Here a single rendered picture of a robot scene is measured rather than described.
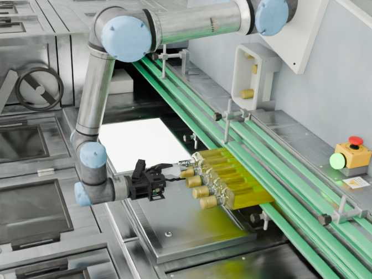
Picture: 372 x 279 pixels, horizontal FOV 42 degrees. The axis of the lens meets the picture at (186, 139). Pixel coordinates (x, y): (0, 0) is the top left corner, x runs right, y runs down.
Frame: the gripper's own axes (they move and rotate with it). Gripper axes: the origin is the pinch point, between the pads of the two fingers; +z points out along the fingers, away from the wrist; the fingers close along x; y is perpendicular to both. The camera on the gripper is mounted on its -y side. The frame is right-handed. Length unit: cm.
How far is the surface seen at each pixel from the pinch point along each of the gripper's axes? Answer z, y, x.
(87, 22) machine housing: -7, -107, 22
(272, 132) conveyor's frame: 27.5, 7.4, 14.9
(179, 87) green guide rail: 24, -62, 4
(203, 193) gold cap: 1.6, 13.1, 0.3
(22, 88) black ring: -41, -92, -2
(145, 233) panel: -16.3, 11.0, -12.4
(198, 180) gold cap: 2.6, 7.0, 0.9
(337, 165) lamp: 30, 36, 19
